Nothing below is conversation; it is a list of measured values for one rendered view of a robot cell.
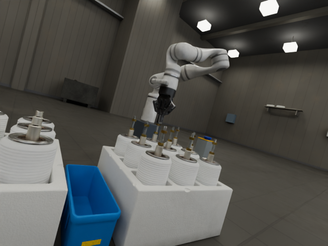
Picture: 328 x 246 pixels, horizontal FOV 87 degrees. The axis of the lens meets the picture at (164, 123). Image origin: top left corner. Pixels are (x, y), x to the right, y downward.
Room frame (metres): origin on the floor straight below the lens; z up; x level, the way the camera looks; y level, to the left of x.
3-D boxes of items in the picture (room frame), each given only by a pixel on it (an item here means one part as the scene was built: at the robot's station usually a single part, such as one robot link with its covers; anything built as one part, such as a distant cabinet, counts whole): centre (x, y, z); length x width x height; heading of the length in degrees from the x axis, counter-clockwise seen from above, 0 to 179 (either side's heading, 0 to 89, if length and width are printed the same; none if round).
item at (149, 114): (1.19, 0.11, 0.39); 0.09 x 0.09 x 0.17; 41
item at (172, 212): (0.68, -0.04, 0.09); 0.39 x 0.39 x 0.18; 33
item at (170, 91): (0.78, 0.02, 0.46); 0.08 x 0.08 x 0.09
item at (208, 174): (0.65, -0.20, 0.16); 0.10 x 0.10 x 0.18
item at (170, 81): (0.77, 0.04, 0.53); 0.11 x 0.09 x 0.06; 139
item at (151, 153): (0.52, -0.01, 0.25); 0.08 x 0.08 x 0.01
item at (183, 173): (0.58, -0.11, 0.16); 0.10 x 0.10 x 0.18
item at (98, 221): (0.50, 0.16, 0.06); 0.30 x 0.11 x 0.12; 33
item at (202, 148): (0.91, -0.24, 0.16); 0.07 x 0.07 x 0.31; 33
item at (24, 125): (0.45, 0.32, 0.25); 0.08 x 0.08 x 0.01
